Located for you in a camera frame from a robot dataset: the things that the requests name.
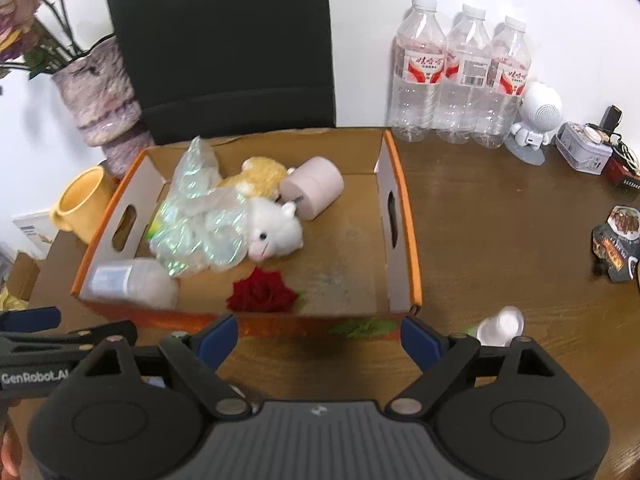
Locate purple textured vase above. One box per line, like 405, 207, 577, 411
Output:
52, 36, 155, 179

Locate black snack packet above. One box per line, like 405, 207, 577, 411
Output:
591, 205, 640, 283

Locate middle clear water bottle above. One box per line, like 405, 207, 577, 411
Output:
433, 4, 491, 144

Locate clear water bottle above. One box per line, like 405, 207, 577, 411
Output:
388, 0, 445, 142
472, 16, 532, 148
433, 4, 491, 144

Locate white tin box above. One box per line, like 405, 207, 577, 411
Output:
554, 122, 613, 176

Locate yellow ceramic mug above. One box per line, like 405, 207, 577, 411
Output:
49, 166, 118, 245

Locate dried flowers in vase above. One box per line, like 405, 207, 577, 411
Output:
1, 0, 86, 78

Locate yellow white plush alpaca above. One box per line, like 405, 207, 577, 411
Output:
218, 156, 304, 263

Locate white translucent plastic container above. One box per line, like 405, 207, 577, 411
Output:
87, 258, 179, 311

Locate red cardboard box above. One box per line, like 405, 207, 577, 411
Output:
72, 128, 422, 336

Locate white robot figurine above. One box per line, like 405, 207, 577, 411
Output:
506, 81, 563, 166

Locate white booklet by wall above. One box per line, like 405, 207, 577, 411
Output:
12, 211, 58, 259

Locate pink cylindrical box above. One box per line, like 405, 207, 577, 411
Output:
279, 156, 345, 221

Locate green spray bottle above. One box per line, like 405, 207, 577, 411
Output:
466, 306, 525, 347

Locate dark red small box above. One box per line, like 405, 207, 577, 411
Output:
603, 157, 640, 191

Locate right clear water bottle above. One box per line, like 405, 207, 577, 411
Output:
472, 16, 532, 148

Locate left clear water bottle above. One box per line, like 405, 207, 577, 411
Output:
388, 0, 445, 142

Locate iridescent plastic bag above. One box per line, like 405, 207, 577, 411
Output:
146, 138, 250, 278

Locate person's hand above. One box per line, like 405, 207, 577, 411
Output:
1, 419, 23, 480

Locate small cardboard box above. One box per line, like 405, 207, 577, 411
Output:
6, 252, 40, 302

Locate red fabric rose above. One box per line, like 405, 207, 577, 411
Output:
226, 266, 298, 313

